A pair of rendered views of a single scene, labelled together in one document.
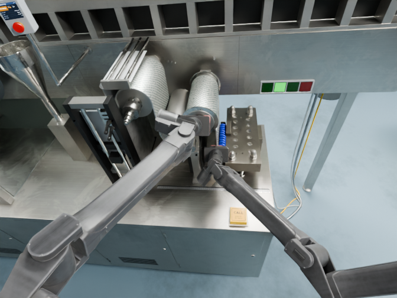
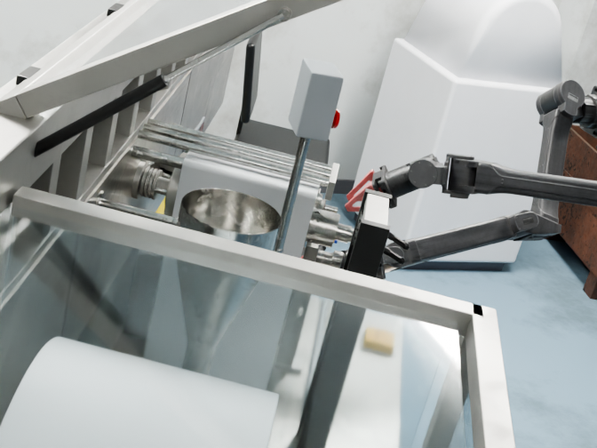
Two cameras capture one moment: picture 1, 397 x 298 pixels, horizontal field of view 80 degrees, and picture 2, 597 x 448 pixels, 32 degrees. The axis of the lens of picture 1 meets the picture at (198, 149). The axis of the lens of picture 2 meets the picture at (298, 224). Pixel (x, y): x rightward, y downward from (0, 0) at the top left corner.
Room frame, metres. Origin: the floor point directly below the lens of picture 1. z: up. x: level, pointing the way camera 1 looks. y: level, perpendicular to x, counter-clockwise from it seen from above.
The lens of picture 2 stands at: (1.14, 1.98, 2.11)
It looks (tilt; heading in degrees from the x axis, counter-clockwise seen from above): 24 degrees down; 259
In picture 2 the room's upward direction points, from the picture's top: 14 degrees clockwise
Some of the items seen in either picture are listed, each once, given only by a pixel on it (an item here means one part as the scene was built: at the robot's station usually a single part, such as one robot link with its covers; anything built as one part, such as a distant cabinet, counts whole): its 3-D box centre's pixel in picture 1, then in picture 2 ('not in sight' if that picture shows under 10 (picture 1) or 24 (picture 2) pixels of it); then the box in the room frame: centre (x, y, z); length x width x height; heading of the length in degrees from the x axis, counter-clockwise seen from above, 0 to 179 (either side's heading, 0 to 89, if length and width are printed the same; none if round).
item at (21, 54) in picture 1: (15, 55); (227, 229); (0.97, 0.66, 1.50); 0.14 x 0.14 x 0.06
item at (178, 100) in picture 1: (178, 115); not in sight; (0.87, 0.07, 1.17); 0.26 x 0.12 x 0.12; 169
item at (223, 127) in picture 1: (222, 138); not in sight; (0.83, -0.13, 1.03); 0.21 x 0.04 x 0.03; 169
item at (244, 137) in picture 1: (241, 136); not in sight; (0.85, -0.23, 1.00); 0.40 x 0.16 x 0.06; 169
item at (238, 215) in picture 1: (238, 215); not in sight; (0.47, -0.13, 0.91); 0.07 x 0.07 x 0.02; 79
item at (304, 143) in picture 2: (44, 60); (291, 191); (0.87, 0.51, 1.51); 0.02 x 0.02 x 0.20
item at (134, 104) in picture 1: (132, 108); (320, 227); (0.75, 0.23, 1.33); 0.06 x 0.06 x 0.06; 79
